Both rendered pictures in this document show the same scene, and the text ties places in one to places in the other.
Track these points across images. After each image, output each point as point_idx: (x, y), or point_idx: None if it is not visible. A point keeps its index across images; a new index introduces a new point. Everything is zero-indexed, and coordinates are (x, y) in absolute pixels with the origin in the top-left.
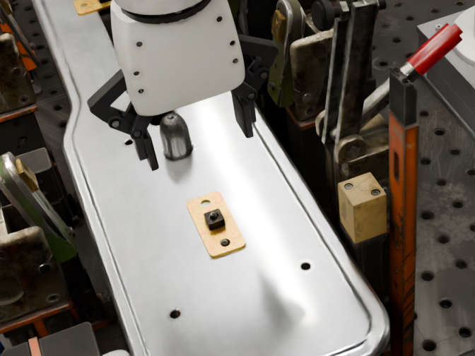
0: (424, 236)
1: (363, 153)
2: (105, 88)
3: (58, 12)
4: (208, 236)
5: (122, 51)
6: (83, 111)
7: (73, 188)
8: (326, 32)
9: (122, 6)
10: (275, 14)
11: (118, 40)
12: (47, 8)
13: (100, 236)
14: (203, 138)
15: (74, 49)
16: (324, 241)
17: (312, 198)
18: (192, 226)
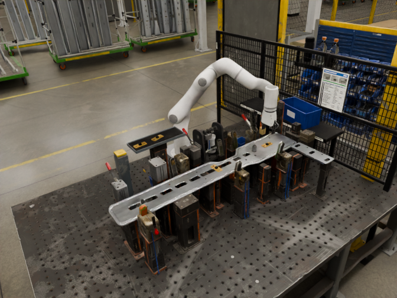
0: None
1: None
2: (276, 122)
3: (221, 173)
4: (269, 144)
5: (276, 116)
6: (250, 161)
7: (229, 213)
8: None
9: (276, 109)
10: (234, 133)
11: (275, 115)
12: (221, 175)
13: (275, 153)
14: (250, 149)
15: (233, 167)
16: (264, 136)
17: (258, 138)
18: (268, 146)
